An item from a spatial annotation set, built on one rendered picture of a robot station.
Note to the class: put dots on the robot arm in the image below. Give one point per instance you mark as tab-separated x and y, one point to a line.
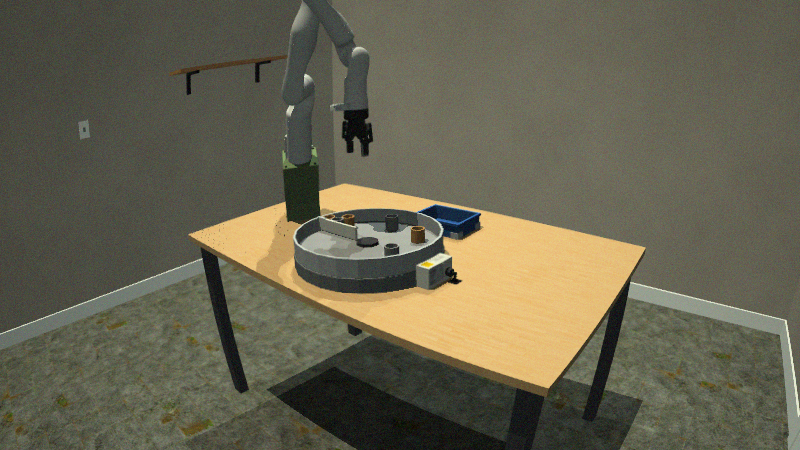
297	85

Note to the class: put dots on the blue crate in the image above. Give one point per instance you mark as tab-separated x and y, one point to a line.
454	216

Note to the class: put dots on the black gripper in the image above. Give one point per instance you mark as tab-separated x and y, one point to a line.
354	128

